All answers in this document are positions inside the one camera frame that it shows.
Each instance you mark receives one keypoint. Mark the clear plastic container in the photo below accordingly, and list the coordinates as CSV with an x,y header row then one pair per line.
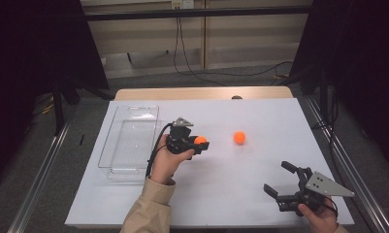
x,y
130,142

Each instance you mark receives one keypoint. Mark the metal floor rail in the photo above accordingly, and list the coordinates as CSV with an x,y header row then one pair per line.
x,y
37,184
353,174

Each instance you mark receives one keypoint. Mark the orange ball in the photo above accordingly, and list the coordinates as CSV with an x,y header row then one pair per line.
x,y
239,137
200,139

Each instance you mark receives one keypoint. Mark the person's left hand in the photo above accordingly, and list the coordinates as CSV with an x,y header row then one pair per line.
x,y
164,165

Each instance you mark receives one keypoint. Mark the black horizontal bar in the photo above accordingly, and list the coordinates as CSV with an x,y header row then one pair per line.
x,y
195,13

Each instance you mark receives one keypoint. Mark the white table cover sheet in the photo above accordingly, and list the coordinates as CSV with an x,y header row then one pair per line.
x,y
231,181

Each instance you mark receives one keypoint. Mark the white wall power outlet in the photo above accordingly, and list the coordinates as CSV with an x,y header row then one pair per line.
x,y
182,4

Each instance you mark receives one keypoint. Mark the black metal stand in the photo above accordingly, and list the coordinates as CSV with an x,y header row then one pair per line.
x,y
58,110
323,93

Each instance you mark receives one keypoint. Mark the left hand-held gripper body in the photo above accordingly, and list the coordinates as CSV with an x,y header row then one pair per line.
x,y
179,140

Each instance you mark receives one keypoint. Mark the wooden table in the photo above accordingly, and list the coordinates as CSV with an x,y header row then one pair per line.
x,y
182,93

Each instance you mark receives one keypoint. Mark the black curtain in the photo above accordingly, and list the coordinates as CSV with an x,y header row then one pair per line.
x,y
360,64
27,58

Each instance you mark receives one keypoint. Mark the person's right hand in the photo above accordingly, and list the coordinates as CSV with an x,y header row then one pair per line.
x,y
321,221

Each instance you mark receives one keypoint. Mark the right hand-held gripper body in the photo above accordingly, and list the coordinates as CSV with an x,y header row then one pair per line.
x,y
324,186

